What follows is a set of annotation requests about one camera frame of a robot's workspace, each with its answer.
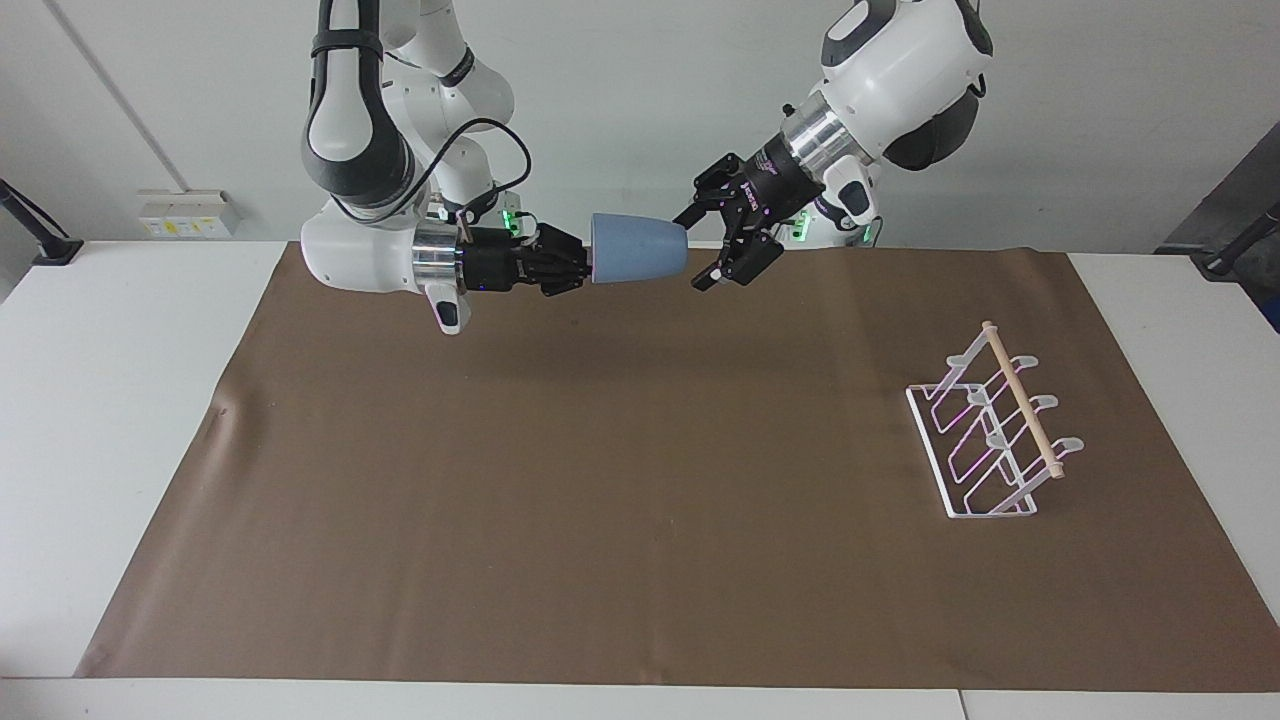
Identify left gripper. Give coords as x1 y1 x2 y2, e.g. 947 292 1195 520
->
674 133 828 294

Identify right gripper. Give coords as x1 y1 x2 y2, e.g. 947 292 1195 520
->
457 222 590 300

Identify black cable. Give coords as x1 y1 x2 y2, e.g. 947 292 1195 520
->
405 117 534 227

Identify white wall socket box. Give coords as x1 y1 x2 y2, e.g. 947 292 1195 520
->
137 188 244 240

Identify blue cup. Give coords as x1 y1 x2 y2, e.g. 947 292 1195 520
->
590 212 690 286

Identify black stand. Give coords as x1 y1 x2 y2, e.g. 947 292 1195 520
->
1155 200 1280 282
0 179 85 267

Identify white wall cable duct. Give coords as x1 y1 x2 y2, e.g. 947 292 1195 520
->
55 0 189 193

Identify white wire cup rack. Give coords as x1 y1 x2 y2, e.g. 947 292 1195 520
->
905 320 1086 521

